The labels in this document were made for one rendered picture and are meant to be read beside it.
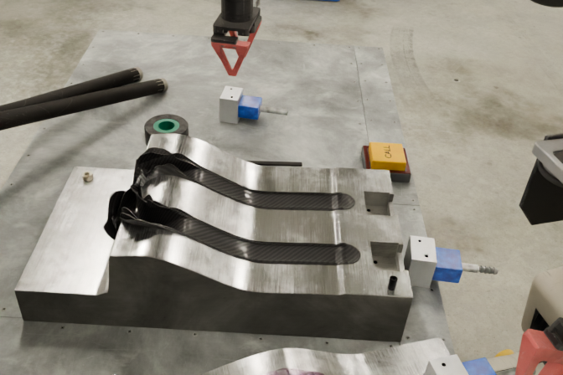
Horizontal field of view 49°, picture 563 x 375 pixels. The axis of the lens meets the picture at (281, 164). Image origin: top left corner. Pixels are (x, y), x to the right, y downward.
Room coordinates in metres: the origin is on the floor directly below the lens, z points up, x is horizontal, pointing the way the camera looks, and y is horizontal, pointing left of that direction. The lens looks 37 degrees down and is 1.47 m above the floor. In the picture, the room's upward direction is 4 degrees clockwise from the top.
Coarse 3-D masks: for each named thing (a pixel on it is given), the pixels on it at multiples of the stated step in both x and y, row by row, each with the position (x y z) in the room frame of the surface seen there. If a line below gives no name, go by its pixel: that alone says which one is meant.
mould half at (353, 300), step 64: (64, 192) 0.71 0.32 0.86; (192, 192) 0.65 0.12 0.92; (320, 192) 0.72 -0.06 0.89; (384, 192) 0.73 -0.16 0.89; (64, 256) 0.58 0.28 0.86; (128, 256) 0.52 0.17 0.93; (192, 256) 0.54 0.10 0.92; (64, 320) 0.51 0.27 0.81; (128, 320) 0.52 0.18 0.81; (192, 320) 0.52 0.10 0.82; (256, 320) 0.52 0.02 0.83; (320, 320) 0.52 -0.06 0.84; (384, 320) 0.52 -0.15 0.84
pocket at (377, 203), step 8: (368, 192) 0.73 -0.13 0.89; (376, 192) 0.73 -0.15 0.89; (368, 200) 0.73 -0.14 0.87; (376, 200) 0.73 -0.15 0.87; (384, 200) 0.73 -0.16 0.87; (392, 200) 0.72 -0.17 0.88; (368, 208) 0.72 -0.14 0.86; (376, 208) 0.72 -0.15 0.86; (384, 208) 0.72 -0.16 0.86; (392, 208) 0.71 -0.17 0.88
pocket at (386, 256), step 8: (376, 248) 0.62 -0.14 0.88; (384, 248) 0.62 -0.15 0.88; (392, 248) 0.62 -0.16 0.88; (400, 248) 0.61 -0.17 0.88; (376, 256) 0.62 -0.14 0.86; (384, 256) 0.62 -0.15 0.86; (392, 256) 0.62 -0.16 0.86; (400, 256) 0.61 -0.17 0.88; (376, 264) 0.60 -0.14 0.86; (384, 264) 0.60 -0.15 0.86; (392, 264) 0.60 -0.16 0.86; (400, 264) 0.59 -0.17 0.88
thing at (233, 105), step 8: (232, 88) 1.06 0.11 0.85; (240, 88) 1.07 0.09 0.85; (224, 96) 1.03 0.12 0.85; (232, 96) 1.03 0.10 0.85; (240, 96) 1.05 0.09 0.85; (248, 96) 1.06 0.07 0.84; (224, 104) 1.02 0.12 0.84; (232, 104) 1.02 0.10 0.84; (240, 104) 1.03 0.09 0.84; (248, 104) 1.03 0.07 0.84; (256, 104) 1.03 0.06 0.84; (224, 112) 1.02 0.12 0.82; (232, 112) 1.02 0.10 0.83; (240, 112) 1.02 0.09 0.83; (248, 112) 1.02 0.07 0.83; (256, 112) 1.02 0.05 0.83; (272, 112) 1.03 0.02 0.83; (280, 112) 1.03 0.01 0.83; (224, 120) 1.02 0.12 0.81; (232, 120) 1.02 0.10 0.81
